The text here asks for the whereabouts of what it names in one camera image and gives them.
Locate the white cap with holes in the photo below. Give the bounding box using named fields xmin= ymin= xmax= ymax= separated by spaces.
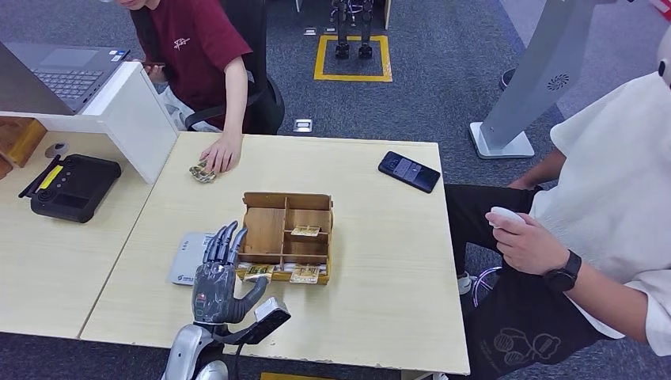
xmin=658 ymin=26 xmax=671 ymax=90

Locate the brown wooden box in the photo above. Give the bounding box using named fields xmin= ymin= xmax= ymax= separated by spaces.
xmin=0 ymin=116 xmax=47 ymax=180

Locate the grey laptop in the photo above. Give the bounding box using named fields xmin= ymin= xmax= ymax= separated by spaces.
xmin=0 ymin=43 xmax=130 ymax=116

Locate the person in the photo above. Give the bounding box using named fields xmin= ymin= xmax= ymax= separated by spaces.
xmin=444 ymin=70 xmax=671 ymax=380
xmin=99 ymin=0 xmax=256 ymax=175

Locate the black wristwatch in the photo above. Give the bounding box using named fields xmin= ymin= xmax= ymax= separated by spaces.
xmin=542 ymin=249 xmax=583 ymax=294

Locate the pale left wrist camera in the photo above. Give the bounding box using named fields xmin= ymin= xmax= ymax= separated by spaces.
xmin=243 ymin=296 xmax=292 ymax=346

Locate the black robot leg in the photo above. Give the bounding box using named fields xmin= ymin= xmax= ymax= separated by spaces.
xmin=358 ymin=0 xmax=374 ymax=59
xmin=333 ymin=0 xmax=351 ymax=59

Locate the person's left hand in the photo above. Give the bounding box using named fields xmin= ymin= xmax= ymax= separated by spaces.
xmin=484 ymin=212 xmax=570 ymax=276
xmin=199 ymin=133 xmax=243 ymax=175

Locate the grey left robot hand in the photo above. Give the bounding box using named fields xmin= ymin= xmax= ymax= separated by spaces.
xmin=191 ymin=220 xmax=269 ymax=325

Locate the wooden organizer box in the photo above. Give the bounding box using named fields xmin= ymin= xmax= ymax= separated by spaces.
xmin=237 ymin=191 xmax=335 ymax=286

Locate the black office chair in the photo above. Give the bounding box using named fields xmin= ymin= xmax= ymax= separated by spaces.
xmin=184 ymin=0 xmax=286 ymax=136

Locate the grey kiosk stand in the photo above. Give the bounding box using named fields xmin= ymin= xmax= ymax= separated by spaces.
xmin=468 ymin=0 xmax=620 ymax=160

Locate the white desk riser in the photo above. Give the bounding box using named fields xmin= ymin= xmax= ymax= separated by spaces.
xmin=0 ymin=60 xmax=181 ymax=184

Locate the stack of printed cards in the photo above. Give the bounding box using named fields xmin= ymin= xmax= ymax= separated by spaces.
xmin=188 ymin=159 xmax=218 ymax=184

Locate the black controller device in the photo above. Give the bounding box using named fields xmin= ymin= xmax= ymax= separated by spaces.
xmin=17 ymin=153 xmax=123 ymax=225

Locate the person's hand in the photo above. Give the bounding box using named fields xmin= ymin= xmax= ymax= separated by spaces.
xmin=140 ymin=62 xmax=168 ymax=85
xmin=199 ymin=133 xmax=243 ymax=175
xmin=484 ymin=212 xmax=570 ymax=276

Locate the black smartphone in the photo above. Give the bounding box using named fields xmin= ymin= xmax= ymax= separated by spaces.
xmin=377 ymin=150 xmax=442 ymax=195

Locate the yellow sticker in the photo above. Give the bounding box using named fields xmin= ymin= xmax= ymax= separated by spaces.
xmin=38 ymin=164 xmax=64 ymax=191

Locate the yellow printed room key card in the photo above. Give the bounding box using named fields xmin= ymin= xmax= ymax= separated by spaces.
xmin=241 ymin=264 xmax=276 ymax=284

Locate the white handheld remote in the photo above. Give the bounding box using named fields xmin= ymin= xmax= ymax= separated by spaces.
xmin=487 ymin=206 xmax=527 ymax=229

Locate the yellow floor tape square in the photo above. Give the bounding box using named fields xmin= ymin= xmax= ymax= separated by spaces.
xmin=313 ymin=34 xmax=393 ymax=83

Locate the person's right hand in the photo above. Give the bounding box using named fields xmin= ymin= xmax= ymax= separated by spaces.
xmin=140 ymin=62 xmax=168 ymax=85

